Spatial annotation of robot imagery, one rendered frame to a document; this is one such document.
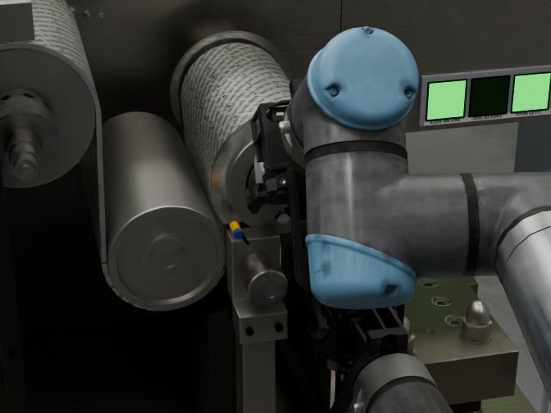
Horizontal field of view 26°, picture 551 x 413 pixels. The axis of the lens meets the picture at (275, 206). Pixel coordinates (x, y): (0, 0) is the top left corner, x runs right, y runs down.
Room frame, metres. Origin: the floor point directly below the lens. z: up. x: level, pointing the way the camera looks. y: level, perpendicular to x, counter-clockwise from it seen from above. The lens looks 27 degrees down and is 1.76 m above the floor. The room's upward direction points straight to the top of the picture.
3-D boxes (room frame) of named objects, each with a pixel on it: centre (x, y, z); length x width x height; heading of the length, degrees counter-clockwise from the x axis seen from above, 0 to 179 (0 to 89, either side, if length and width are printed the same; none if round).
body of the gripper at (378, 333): (0.98, -0.09, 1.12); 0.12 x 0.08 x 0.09; 13
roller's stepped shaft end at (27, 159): (0.94, 0.22, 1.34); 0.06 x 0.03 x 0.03; 13
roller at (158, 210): (1.17, 0.14, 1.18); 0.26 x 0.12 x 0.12; 13
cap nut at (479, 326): (1.13, -0.23, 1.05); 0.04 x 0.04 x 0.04
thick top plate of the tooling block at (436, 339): (1.28, -0.14, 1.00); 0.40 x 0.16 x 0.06; 13
